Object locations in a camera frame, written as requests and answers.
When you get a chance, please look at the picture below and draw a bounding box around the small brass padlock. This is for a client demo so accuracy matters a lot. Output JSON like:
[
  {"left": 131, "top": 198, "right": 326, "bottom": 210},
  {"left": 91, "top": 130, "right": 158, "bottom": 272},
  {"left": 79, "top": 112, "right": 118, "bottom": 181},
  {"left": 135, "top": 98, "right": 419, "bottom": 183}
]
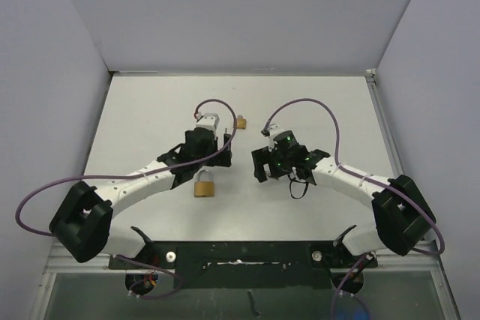
[{"left": 235, "top": 115, "right": 247, "bottom": 130}]

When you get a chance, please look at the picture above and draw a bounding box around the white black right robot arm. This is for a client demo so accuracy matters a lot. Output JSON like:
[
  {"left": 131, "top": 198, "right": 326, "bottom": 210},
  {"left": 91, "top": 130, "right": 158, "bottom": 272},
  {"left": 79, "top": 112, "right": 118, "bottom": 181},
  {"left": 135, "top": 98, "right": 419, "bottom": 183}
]
[{"left": 251, "top": 130, "right": 436, "bottom": 267}]

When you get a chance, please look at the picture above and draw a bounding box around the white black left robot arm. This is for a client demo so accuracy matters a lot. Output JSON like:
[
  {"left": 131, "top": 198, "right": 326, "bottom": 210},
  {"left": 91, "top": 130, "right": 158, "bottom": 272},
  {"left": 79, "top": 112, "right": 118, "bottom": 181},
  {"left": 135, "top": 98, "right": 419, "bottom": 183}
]
[{"left": 49, "top": 127, "right": 232, "bottom": 268}]

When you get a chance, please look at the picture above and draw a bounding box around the large brass padlock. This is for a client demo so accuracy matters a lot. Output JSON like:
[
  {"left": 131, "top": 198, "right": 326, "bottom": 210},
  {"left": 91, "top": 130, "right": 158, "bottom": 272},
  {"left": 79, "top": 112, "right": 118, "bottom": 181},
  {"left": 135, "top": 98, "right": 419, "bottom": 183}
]
[{"left": 193, "top": 169, "right": 215, "bottom": 198}]

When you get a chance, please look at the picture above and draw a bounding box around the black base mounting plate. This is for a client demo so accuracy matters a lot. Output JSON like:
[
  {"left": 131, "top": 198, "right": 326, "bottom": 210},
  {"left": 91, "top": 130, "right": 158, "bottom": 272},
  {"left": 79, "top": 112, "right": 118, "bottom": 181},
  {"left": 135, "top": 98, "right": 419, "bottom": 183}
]
[{"left": 108, "top": 241, "right": 378, "bottom": 298}]

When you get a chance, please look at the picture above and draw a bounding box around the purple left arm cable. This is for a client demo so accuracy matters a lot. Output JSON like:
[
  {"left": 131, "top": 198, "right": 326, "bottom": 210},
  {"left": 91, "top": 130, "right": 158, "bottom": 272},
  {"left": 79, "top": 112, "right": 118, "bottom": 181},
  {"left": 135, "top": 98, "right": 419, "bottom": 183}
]
[{"left": 14, "top": 98, "right": 239, "bottom": 301}]

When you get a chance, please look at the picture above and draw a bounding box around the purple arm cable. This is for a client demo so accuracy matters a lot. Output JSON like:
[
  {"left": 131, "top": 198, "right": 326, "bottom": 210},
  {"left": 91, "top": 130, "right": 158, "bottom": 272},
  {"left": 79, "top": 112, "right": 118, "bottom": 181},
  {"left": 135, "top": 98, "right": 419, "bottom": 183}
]
[
  {"left": 14, "top": 98, "right": 239, "bottom": 301},
  {"left": 264, "top": 97, "right": 447, "bottom": 320}
]

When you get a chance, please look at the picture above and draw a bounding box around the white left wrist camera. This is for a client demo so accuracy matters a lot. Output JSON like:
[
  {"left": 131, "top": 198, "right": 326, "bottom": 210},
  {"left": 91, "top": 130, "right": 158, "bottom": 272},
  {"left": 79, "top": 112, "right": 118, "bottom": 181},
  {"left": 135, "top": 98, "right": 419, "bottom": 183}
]
[{"left": 195, "top": 112, "right": 220, "bottom": 136}]

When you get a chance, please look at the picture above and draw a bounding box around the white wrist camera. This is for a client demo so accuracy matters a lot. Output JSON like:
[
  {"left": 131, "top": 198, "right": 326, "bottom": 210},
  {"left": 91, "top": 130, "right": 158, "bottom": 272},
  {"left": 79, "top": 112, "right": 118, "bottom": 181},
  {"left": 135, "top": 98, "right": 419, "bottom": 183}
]
[
  {"left": 195, "top": 112, "right": 220, "bottom": 136},
  {"left": 261, "top": 124, "right": 284, "bottom": 148}
]

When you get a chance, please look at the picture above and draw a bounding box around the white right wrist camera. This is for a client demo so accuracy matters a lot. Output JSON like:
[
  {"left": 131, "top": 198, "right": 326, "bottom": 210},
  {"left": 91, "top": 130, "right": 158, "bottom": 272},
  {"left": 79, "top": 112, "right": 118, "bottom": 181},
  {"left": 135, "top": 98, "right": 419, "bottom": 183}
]
[{"left": 261, "top": 124, "right": 284, "bottom": 148}]

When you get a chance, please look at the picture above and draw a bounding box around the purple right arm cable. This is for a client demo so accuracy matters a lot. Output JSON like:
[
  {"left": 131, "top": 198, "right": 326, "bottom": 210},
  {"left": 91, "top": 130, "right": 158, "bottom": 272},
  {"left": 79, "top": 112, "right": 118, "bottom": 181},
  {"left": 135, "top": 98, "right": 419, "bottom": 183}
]
[{"left": 264, "top": 97, "right": 447, "bottom": 320}]

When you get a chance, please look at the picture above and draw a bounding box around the aluminium right frame rail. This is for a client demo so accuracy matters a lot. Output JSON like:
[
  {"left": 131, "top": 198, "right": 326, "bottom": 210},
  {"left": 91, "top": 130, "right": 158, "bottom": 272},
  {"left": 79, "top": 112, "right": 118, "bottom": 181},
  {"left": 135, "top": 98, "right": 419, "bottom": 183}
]
[{"left": 365, "top": 68, "right": 405, "bottom": 176}]

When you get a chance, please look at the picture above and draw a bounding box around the aluminium frame rail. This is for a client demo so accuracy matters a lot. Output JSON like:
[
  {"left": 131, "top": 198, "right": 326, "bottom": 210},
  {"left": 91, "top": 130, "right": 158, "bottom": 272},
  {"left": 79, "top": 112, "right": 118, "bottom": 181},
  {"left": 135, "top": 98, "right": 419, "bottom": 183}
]
[
  {"left": 30, "top": 241, "right": 459, "bottom": 319},
  {"left": 365, "top": 68, "right": 405, "bottom": 176}
]

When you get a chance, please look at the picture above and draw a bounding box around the aluminium front frame rail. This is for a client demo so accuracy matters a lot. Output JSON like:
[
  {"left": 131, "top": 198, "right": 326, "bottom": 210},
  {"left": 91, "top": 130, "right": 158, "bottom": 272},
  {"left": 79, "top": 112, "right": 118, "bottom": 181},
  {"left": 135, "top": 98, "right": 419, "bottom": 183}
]
[{"left": 30, "top": 241, "right": 459, "bottom": 319}]

